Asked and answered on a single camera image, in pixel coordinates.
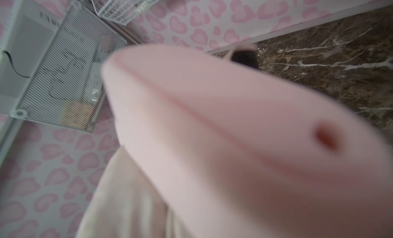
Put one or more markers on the white mesh side basket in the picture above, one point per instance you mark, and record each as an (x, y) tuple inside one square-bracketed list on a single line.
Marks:
[(65, 87)]

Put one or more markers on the pale pink umbrella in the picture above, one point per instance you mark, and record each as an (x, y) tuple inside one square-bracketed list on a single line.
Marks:
[(210, 148)]

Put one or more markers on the white long box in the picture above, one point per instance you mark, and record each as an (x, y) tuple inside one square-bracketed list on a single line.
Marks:
[(26, 33)]

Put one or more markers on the white wire wall basket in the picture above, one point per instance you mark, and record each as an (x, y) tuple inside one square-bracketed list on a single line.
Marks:
[(121, 11)]

